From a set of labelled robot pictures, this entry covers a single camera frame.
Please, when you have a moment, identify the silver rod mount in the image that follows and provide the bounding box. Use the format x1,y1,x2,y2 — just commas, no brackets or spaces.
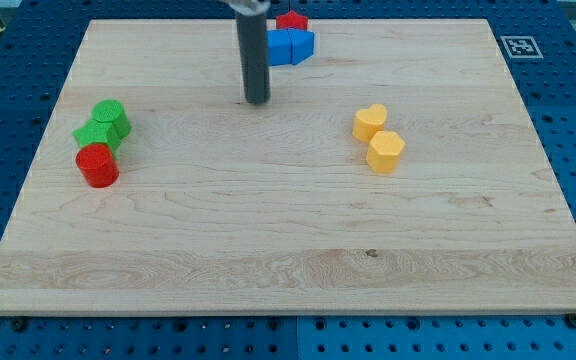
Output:
219,0,271,16

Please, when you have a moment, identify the green cylinder block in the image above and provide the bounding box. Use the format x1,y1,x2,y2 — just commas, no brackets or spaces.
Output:
91,99,132,139

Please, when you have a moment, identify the wooden board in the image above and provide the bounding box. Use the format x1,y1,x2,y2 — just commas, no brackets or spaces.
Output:
0,19,576,317

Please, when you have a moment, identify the fiducial marker tag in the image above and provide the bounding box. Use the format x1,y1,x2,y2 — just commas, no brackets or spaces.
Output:
500,35,543,59

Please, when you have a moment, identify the yellow heart block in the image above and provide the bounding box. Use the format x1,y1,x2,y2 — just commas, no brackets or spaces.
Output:
352,103,387,143

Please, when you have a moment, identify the blue wedge block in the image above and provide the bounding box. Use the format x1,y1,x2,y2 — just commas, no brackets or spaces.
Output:
288,28,315,65

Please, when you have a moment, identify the blue cube block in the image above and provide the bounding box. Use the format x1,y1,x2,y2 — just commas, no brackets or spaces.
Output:
267,29,292,66

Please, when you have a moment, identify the green star block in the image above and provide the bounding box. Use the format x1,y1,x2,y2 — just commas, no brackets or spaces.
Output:
72,118,121,156

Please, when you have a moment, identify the yellow hexagon block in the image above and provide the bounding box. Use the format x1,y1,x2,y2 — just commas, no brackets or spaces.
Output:
366,131,406,173

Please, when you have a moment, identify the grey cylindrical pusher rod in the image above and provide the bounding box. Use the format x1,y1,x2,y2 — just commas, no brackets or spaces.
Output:
235,13,270,105

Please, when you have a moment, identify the red cylinder block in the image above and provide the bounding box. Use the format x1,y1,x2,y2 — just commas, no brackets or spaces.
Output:
75,143,119,188

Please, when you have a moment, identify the red star block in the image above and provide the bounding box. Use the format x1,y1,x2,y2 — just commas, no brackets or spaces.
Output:
275,10,309,30

